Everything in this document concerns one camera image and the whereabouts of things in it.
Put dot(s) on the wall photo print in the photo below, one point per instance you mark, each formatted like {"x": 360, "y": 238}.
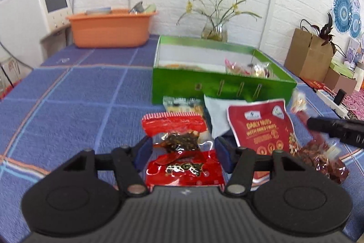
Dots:
{"x": 352, "y": 50}

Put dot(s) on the blue checked tablecloth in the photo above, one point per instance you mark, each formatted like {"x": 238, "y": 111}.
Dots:
{"x": 71, "y": 95}

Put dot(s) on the red nuts pouch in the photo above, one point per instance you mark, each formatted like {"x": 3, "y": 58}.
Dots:
{"x": 256, "y": 129}

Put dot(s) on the green cardboard box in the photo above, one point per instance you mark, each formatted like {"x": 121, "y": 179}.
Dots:
{"x": 184, "y": 83}

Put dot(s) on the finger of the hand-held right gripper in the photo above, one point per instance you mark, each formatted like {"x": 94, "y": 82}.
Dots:
{"x": 324, "y": 126}

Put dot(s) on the white appliance with screen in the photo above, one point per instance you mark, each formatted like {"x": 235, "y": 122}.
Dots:
{"x": 22, "y": 18}

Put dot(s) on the black charger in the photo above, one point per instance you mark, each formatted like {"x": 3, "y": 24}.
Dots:
{"x": 339, "y": 97}

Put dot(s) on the red clear dried fruit bag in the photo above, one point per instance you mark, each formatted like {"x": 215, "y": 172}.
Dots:
{"x": 321, "y": 160}

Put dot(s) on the orange plastic basin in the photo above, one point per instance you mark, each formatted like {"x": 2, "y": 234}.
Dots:
{"x": 108, "y": 32}

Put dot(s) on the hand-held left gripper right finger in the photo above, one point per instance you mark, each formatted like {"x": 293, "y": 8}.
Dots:
{"x": 223, "y": 153}

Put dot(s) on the dark patterned blanket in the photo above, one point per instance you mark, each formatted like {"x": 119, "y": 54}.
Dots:
{"x": 357, "y": 102}

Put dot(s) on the white power strip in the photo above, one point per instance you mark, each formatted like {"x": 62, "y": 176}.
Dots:
{"x": 330, "y": 102}

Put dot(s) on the small pale paper fan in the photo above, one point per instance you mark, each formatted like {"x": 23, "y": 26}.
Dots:
{"x": 356, "y": 6}

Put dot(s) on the pale blue packet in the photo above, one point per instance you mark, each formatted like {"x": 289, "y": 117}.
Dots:
{"x": 216, "y": 115}

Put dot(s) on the metal cup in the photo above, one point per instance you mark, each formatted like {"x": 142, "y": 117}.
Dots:
{"x": 136, "y": 8}

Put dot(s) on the small white snack packet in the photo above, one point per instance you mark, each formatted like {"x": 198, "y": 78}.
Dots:
{"x": 298, "y": 102}

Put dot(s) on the green lid box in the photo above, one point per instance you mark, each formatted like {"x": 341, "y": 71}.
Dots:
{"x": 342, "y": 68}

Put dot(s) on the red flat box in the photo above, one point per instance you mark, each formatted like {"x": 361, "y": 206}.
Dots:
{"x": 314, "y": 83}

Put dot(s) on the orange snack packet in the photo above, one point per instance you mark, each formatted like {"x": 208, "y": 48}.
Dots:
{"x": 182, "y": 65}

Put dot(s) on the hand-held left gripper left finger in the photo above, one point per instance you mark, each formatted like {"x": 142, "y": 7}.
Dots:
{"x": 143, "y": 152}

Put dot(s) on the clear biscuit packet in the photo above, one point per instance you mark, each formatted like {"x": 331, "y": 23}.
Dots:
{"x": 182, "y": 106}

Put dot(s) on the pale green container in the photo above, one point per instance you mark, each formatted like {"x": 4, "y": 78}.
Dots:
{"x": 150, "y": 8}

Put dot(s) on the medium blue paper fan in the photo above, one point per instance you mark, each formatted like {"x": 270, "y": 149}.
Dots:
{"x": 355, "y": 25}

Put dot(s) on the brown paper bag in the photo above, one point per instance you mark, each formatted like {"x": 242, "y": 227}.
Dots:
{"x": 307, "y": 58}

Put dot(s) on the large blue paper fan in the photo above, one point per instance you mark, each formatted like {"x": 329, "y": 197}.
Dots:
{"x": 342, "y": 12}

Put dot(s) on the red packet with clear window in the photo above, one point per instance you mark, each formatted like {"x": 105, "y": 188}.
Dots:
{"x": 184, "y": 171}

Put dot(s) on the brown cardboard box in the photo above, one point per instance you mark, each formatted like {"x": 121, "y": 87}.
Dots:
{"x": 341, "y": 85}

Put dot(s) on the purple leaf plant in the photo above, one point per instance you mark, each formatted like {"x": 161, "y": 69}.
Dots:
{"x": 327, "y": 31}

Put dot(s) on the glass vase with yellow flowers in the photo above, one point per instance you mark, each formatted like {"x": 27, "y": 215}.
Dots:
{"x": 214, "y": 32}

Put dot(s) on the clear bag of mixed nuts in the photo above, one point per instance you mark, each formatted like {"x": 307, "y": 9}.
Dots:
{"x": 257, "y": 70}

